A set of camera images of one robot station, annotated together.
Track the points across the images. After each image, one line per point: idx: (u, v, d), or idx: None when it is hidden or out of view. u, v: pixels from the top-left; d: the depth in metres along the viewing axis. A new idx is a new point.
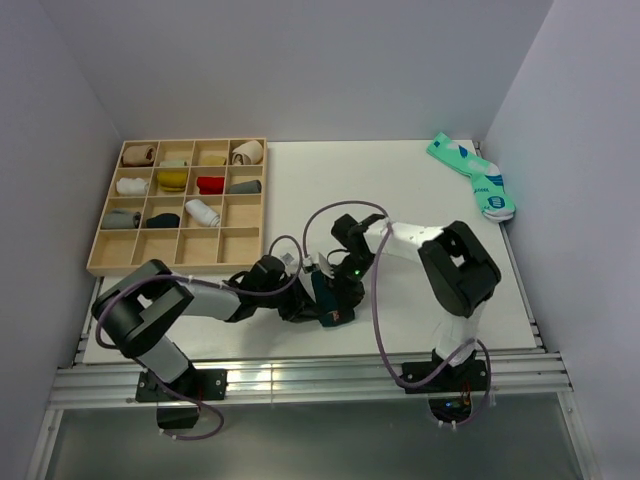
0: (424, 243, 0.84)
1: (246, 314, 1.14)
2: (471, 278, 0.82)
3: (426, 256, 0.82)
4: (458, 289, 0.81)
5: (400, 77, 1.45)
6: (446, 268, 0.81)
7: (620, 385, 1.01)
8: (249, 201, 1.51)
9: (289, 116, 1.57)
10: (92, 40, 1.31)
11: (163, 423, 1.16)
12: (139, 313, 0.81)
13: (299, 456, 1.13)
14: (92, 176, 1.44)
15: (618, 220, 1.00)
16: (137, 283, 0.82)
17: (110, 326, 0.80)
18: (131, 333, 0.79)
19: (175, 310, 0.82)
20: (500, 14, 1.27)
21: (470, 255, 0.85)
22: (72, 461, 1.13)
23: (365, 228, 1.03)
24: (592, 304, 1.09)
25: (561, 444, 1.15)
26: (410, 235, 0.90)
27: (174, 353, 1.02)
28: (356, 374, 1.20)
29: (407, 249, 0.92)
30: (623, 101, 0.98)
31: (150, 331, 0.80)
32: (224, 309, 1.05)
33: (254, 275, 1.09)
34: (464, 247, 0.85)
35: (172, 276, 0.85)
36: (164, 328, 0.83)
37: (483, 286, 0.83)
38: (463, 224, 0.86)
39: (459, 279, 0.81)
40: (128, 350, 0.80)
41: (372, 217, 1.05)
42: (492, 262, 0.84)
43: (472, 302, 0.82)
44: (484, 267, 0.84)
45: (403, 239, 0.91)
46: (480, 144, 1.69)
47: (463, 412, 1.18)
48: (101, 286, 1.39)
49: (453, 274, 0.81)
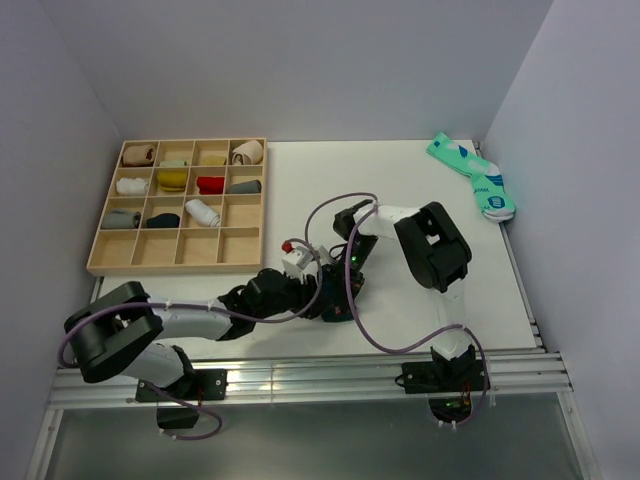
0: (399, 219, 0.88)
1: (237, 334, 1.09)
2: (441, 254, 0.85)
3: (399, 229, 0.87)
4: (428, 262, 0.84)
5: (400, 77, 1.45)
6: (416, 242, 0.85)
7: (620, 385, 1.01)
8: (248, 201, 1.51)
9: (289, 116, 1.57)
10: (92, 39, 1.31)
11: (163, 423, 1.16)
12: (106, 338, 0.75)
13: (300, 456, 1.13)
14: (92, 176, 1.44)
15: (619, 219, 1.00)
16: (108, 307, 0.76)
17: (76, 349, 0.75)
18: (94, 359, 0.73)
19: (143, 340, 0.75)
20: (500, 14, 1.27)
21: (442, 232, 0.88)
22: (72, 460, 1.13)
23: (355, 210, 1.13)
24: (592, 305, 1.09)
25: (561, 444, 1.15)
26: (390, 214, 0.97)
27: (168, 362, 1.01)
28: (356, 374, 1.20)
29: (389, 227, 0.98)
30: (623, 102, 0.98)
31: (113, 361, 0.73)
32: (215, 329, 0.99)
33: (250, 293, 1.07)
34: (438, 226, 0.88)
35: (148, 303, 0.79)
36: (130, 357, 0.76)
37: (453, 263, 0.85)
38: (439, 205, 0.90)
39: (429, 252, 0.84)
40: (89, 377, 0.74)
41: (361, 203, 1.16)
42: (464, 241, 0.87)
43: (441, 277, 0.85)
44: (455, 245, 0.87)
45: (385, 218, 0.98)
46: (480, 144, 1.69)
47: (463, 412, 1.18)
48: (101, 287, 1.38)
49: (422, 248, 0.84)
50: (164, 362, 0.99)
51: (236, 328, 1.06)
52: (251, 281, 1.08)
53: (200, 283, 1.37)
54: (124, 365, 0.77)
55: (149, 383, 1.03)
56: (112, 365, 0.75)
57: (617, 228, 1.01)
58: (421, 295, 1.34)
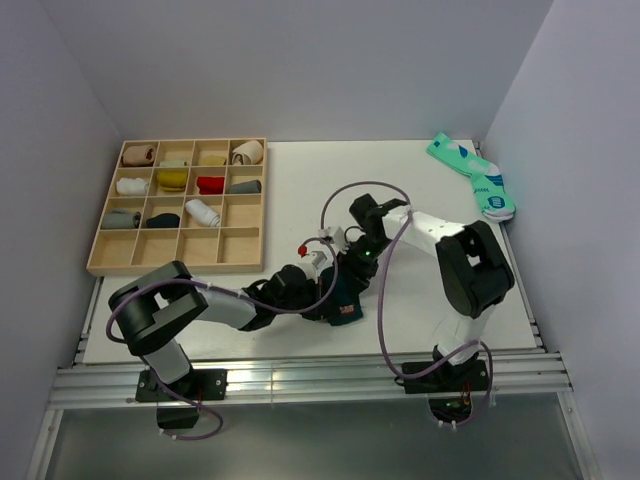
0: (444, 238, 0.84)
1: (260, 325, 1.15)
2: (483, 280, 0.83)
3: (442, 249, 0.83)
4: (469, 289, 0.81)
5: (400, 76, 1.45)
6: (460, 266, 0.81)
7: (620, 384, 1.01)
8: (248, 201, 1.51)
9: (289, 116, 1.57)
10: (92, 39, 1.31)
11: (163, 423, 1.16)
12: (153, 313, 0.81)
13: (299, 455, 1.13)
14: (92, 176, 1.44)
15: (618, 220, 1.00)
16: (158, 282, 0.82)
17: (123, 320, 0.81)
18: (141, 330, 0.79)
19: (187, 317, 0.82)
20: (500, 14, 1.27)
21: (487, 257, 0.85)
22: (71, 460, 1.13)
23: (385, 211, 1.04)
24: (592, 305, 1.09)
25: (561, 444, 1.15)
26: (429, 228, 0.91)
27: (180, 352, 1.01)
28: (356, 374, 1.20)
29: (424, 241, 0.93)
30: (624, 101, 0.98)
31: (157, 334, 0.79)
32: (240, 317, 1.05)
33: (273, 286, 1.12)
34: (483, 248, 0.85)
35: (191, 281, 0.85)
36: (173, 333, 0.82)
37: (494, 289, 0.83)
38: (485, 225, 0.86)
39: (471, 279, 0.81)
40: (134, 348, 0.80)
41: (393, 203, 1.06)
42: (508, 268, 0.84)
43: (480, 303, 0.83)
44: (498, 270, 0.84)
45: (422, 231, 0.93)
46: (480, 144, 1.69)
47: (463, 412, 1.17)
48: (101, 286, 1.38)
49: (466, 274, 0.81)
50: (174, 350, 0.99)
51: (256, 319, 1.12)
52: (276, 274, 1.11)
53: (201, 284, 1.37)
54: (166, 340, 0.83)
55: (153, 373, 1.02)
56: (156, 339, 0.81)
57: (616, 229, 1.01)
58: (421, 295, 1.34)
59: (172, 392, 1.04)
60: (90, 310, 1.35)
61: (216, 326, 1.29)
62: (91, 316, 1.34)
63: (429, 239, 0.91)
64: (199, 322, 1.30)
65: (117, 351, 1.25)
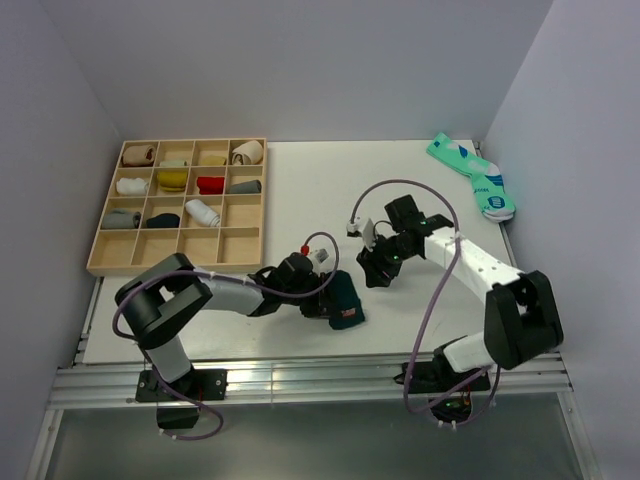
0: (496, 287, 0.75)
1: (269, 309, 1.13)
2: (530, 337, 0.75)
3: (492, 301, 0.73)
4: (513, 346, 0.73)
5: (399, 76, 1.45)
6: (509, 322, 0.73)
7: (620, 384, 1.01)
8: (248, 201, 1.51)
9: (289, 116, 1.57)
10: (92, 39, 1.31)
11: (162, 423, 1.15)
12: (159, 305, 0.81)
13: (299, 455, 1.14)
14: (92, 176, 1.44)
15: (618, 220, 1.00)
16: (161, 275, 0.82)
17: (130, 315, 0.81)
18: (149, 324, 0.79)
19: (193, 307, 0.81)
20: (500, 14, 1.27)
21: (539, 313, 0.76)
22: (71, 460, 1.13)
23: (429, 233, 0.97)
24: (592, 305, 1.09)
25: (561, 444, 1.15)
26: (480, 266, 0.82)
27: (181, 351, 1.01)
28: (356, 375, 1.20)
29: (473, 279, 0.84)
30: (624, 101, 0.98)
31: (166, 325, 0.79)
32: (247, 305, 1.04)
33: (281, 271, 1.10)
34: (537, 303, 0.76)
35: (194, 272, 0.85)
36: (180, 324, 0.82)
37: (538, 347, 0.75)
38: (547, 280, 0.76)
39: (517, 336, 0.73)
40: (144, 342, 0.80)
41: (439, 221, 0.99)
42: (558, 328, 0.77)
43: (520, 359, 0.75)
44: (546, 329, 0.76)
45: (471, 267, 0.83)
46: (480, 144, 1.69)
47: (463, 412, 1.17)
48: (101, 286, 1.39)
49: (515, 331, 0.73)
50: (176, 348, 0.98)
51: (266, 304, 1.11)
52: (284, 260, 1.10)
53: None
54: (175, 331, 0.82)
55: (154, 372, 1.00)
56: (165, 331, 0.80)
57: (616, 228, 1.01)
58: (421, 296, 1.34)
59: (172, 393, 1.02)
60: (90, 310, 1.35)
61: (216, 326, 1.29)
62: (91, 316, 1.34)
63: (478, 279, 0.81)
64: (199, 322, 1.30)
65: (117, 351, 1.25)
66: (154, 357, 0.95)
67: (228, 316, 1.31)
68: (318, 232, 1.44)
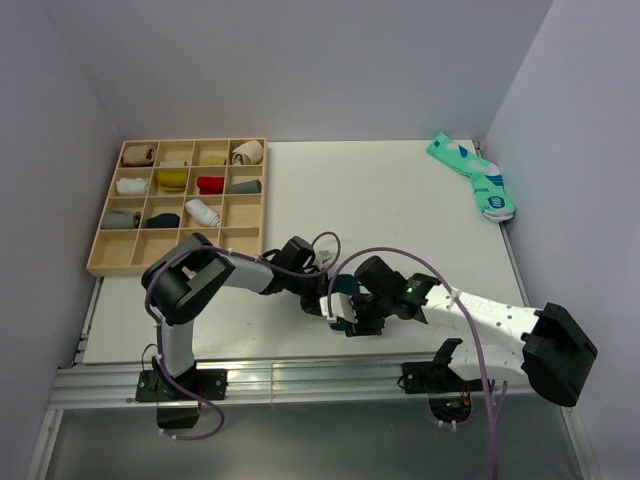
0: (530, 343, 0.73)
1: (277, 288, 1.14)
2: (576, 369, 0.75)
3: (532, 357, 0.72)
4: (568, 386, 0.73)
5: (399, 76, 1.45)
6: (559, 369, 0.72)
7: (620, 385, 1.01)
8: (248, 201, 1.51)
9: (289, 116, 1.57)
10: (91, 40, 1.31)
11: (163, 422, 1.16)
12: (186, 282, 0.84)
13: (299, 455, 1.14)
14: (92, 176, 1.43)
15: (618, 220, 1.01)
16: (184, 252, 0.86)
17: (159, 292, 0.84)
18: (179, 298, 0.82)
19: (219, 279, 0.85)
20: (500, 14, 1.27)
21: (570, 340, 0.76)
22: (71, 460, 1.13)
23: (423, 302, 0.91)
24: (592, 305, 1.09)
25: (561, 444, 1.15)
26: (496, 320, 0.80)
27: (188, 344, 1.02)
28: (357, 374, 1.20)
29: (495, 335, 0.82)
30: (623, 101, 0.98)
31: (195, 299, 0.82)
32: (257, 283, 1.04)
33: (285, 250, 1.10)
34: (565, 332, 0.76)
35: (214, 248, 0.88)
36: (207, 299, 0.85)
37: (586, 371, 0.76)
38: (560, 305, 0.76)
39: (570, 378, 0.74)
40: (175, 316, 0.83)
41: (424, 283, 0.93)
42: (593, 345, 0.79)
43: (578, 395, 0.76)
44: (584, 350, 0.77)
45: (488, 325, 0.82)
46: (480, 144, 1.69)
47: (463, 412, 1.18)
48: (101, 286, 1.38)
49: (564, 373, 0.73)
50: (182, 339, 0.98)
51: (275, 282, 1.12)
52: (288, 241, 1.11)
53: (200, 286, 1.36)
54: (202, 306, 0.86)
55: (162, 367, 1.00)
56: (194, 305, 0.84)
57: (615, 229, 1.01)
58: None
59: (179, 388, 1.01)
60: (90, 310, 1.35)
61: (216, 327, 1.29)
62: (91, 316, 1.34)
63: (501, 334, 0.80)
64: (199, 322, 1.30)
65: (117, 351, 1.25)
66: (167, 344, 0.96)
67: (227, 317, 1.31)
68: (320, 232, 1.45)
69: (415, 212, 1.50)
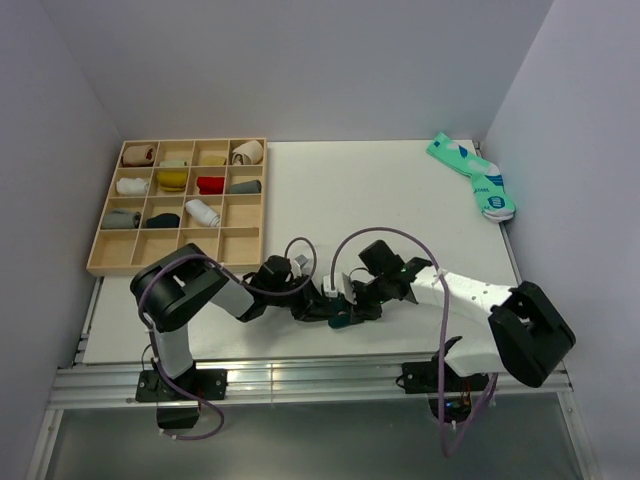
0: (496, 310, 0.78)
1: (257, 313, 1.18)
2: (545, 347, 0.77)
3: (498, 327, 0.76)
4: (533, 361, 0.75)
5: (399, 76, 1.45)
6: (523, 341, 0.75)
7: (619, 384, 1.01)
8: (249, 201, 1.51)
9: (289, 116, 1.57)
10: (92, 40, 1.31)
11: (162, 423, 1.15)
12: (178, 289, 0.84)
13: (299, 455, 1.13)
14: (92, 176, 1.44)
15: (618, 219, 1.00)
16: (179, 259, 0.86)
17: (149, 299, 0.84)
18: (170, 304, 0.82)
19: (210, 290, 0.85)
20: (500, 14, 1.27)
21: (543, 318, 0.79)
22: (71, 460, 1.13)
23: (413, 279, 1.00)
24: (592, 305, 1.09)
25: (561, 445, 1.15)
26: (472, 294, 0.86)
27: (186, 347, 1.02)
28: (356, 374, 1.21)
29: (469, 309, 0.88)
30: (624, 101, 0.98)
31: (185, 307, 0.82)
32: (237, 302, 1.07)
33: (262, 275, 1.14)
34: (538, 311, 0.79)
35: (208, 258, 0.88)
36: (197, 308, 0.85)
37: (556, 354, 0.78)
38: (536, 287, 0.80)
39: (534, 351, 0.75)
40: (164, 323, 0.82)
41: (416, 263, 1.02)
42: (567, 328, 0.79)
43: (546, 373, 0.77)
44: (557, 333, 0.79)
45: (464, 298, 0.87)
46: (480, 144, 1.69)
47: (463, 413, 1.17)
48: (101, 286, 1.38)
49: (529, 346, 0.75)
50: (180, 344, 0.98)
51: (252, 309, 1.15)
52: (263, 265, 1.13)
53: None
54: (191, 314, 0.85)
55: (159, 368, 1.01)
56: (183, 313, 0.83)
57: (616, 228, 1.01)
58: None
59: (176, 388, 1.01)
60: (90, 310, 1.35)
61: (217, 327, 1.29)
62: (91, 316, 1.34)
63: (474, 307, 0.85)
64: (198, 321, 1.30)
65: (117, 350, 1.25)
66: (161, 350, 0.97)
67: (225, 317, 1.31)
68: (293, 238, 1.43)
69: (415, 213, 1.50)
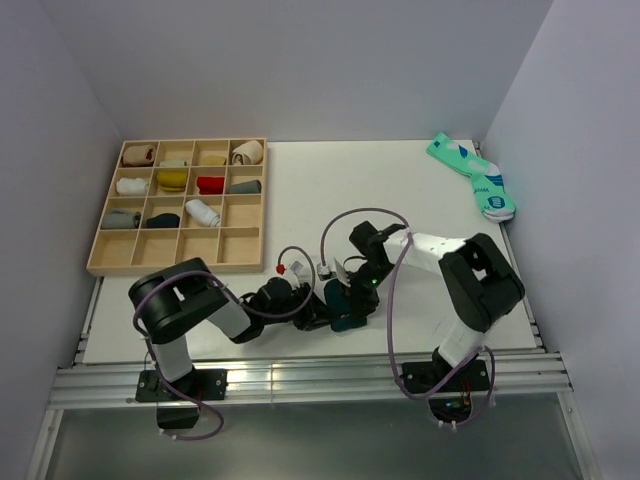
0: (445, 255, 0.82)
1: (250, 336, 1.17)
2: (493, 292, 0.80)
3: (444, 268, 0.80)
4: (479, 303, 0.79)
5: (399, 76, 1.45)
6: (467, 282, 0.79)
7: (619, 384, 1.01)
8: (249, 201, 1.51)
9: (288, 116, 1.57)
10: (92, 40, 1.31)
11: (162, 422, 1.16)
12: (175, 303, 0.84)
13: (299, 456, 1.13)
14: (92, 176, 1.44)
15: (618, 219, 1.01)
16: (182, 273, 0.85)
17: (145, 308, 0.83)
18: (162, 319, 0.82)
19: (206, 309, 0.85)
20: (500, 14, 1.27)
21: (492, 267, 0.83)
22: (70, 461, 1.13)
23: (385, 238, 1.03)
24: (592, 305, 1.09)
25: (561, 445, 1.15)
26: (431, 246, 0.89)
27: (183, 353, 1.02)
28: (356, 374, 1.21)
29: (428, 261, 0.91)
30: (624, 101, 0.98)
31: (178, 323, 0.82)
32: (234, 322, 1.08)
33: (260, 297, 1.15)
34: (488, 260, 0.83)
35: (211, 276, 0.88)
36: (191, 324, 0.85)
37: (505, 302, 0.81)
38: (487, 237, 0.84)
39: (480, 292, 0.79)
40: (155, 336, 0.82)
41: (393, 228, 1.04)
42: (515, 277, 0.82)
43: (492, 320, 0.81)
44: (506, 281, 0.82)
45: (424, 250, 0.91)
46: (480, 144, 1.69)
47: (463, 412, 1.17)
48: (101, 286, 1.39)
49: (475, 288, 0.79)
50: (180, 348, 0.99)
51: (247, 332, 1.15)
52: (262, 288, 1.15)
53: None
54: (183, 330, 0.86)
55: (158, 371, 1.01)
56: (176, 328, 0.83)
57: (616, 229, 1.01)
58: (421, 296, 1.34)
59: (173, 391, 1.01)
60: (90, 310, 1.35)
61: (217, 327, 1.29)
62: (91, 316, 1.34)
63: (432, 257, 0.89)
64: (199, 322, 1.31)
65: (117, 350, 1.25)
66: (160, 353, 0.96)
67: None
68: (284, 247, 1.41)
69: (414, 213, 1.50)
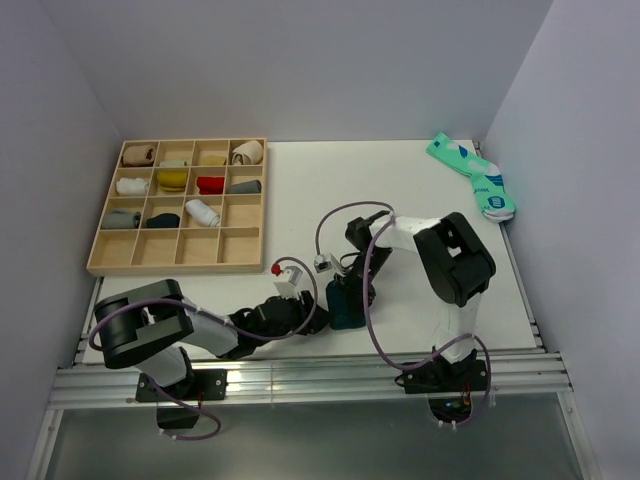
0: (420, 230, 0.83)
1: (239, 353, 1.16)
2: (464, 267, 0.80)
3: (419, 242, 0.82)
4: (451, 276, 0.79)
5: (399, 76, 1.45)
6: (437, 255, 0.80)
7: (619, 383, 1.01)
8: (248, 201, 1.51)
9: (288, 116, 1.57)
10: (92, 40, 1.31)
11: (162, 423, 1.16)
12: (135, 330, 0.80)
13: (299, 456, 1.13)
14: (92, 176, 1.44)
15: (617, 220, 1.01)
16: (149, 299, 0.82)
17: (104, 331, 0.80)
18: (118, 345, 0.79)
19: (168, 339, 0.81)
20: (500, 14, 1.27)
21: (464, 242, 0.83)
22: (71, 461, 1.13)
23: (371, 222, 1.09)
24: (591, 305, 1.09)
25: (561, 445, 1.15)
26: (409, 225, 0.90)
27: (175, 364, 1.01)
28: (356, 374, 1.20)
29: (406, 240, 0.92)
30: (623, 101, 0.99)
31: (134, 351, 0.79)
32: (223, 344, 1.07)
33: (255, 316, 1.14)
34: (461, 238, 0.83)
35: (179, 303, 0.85)
36: (150, 352, 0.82)
37: (477, 277, 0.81)
38: (461, 215, 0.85)
39: (451, 266, 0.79)
40: (110, 361, 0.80)
41: (378, 214, 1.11)
42: (487, 253, 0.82)
43: (465, 296, 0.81)
44: (477, 257, 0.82)
45: (403, 229, 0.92)
46: (480, 144, 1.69)
47: (463, 412, 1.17)
48: (101, 286, 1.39)
49: (446, 260, 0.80)
50: (168, 360, 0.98)
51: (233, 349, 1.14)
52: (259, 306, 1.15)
53: (205, 286, 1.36)
54: (142, 357, 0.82)
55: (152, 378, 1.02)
56: (132, 356, 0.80)
57: (616, 228, 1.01)
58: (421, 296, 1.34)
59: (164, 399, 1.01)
60: (90, 310, 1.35)
61: None
62: (92, 316, 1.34)
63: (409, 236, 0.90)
64: None
65: None
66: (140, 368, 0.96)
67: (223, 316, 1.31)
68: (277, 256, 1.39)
69: (414, 213, 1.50)
